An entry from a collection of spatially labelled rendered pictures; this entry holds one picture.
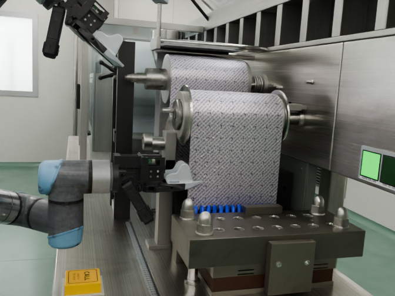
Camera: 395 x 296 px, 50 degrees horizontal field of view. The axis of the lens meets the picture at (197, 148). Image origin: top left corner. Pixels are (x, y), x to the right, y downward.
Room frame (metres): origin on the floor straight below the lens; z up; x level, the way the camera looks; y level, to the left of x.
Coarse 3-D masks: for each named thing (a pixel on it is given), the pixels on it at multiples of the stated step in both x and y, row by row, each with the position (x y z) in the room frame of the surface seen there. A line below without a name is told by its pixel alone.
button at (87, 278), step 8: (72, 272) 0.82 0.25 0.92; (80, 272) 0.83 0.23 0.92; (88, 272) 0.83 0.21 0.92; (96, 272) 0.83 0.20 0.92; (72, 280) 0.79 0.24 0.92; (80, 280) 0.79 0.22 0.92; (88, 280) 0.79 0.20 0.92; (96, 280) 0.79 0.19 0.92; (72, 288) 0.77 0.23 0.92; (80, 288) 0.77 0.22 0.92; (88, 288) 0.78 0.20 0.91; (96, 288) 0.78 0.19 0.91
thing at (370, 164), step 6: (366, 156) 0.85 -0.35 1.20; (372, 156) 0.83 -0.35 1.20; (378, 156) 0.81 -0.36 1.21; (366, 162) 0.85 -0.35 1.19; (372, 162) 0.83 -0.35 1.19; (378, 162) 0.81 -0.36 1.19; (366, 168) 0.84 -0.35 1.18; (372, 168) 0.83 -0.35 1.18; (378, 168) 0.81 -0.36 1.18; (366, 174) 0.84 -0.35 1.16; (372, 174) 0.82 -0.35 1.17
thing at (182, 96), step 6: (180, 96) 1.02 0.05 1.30; (186, 96) 1.00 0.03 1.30; (186, 102) 0.98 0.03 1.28; (282, 102) 1.07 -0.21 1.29; (186, 108) 0.98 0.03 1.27; (186, 114) 0.97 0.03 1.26; (186, 120) 0.97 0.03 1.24; (186, 126) 0.98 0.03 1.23; (180, 132) 1.00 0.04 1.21; (180, 138) 1.02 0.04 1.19
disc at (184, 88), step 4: (180, 88) 1.06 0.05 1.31; (184, 88) 1.03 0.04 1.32; (188, 88) 1.00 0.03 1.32; (188, 92) 0.99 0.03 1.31; (188, 96) 0.99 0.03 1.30; (188, 100) 0.99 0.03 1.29; (192, 108) 0.97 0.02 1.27; (192, 112) 0.96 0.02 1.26; (192, 116) 0.96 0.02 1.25; (188, 124) 0.98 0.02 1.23; (188, 128) 0.97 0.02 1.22; (188, 132) 0.97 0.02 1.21; (188, 136) 0.97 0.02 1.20; (180, 140) 1.04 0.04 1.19; (184, 140) 1.00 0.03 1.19; (184, 144) 1.01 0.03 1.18
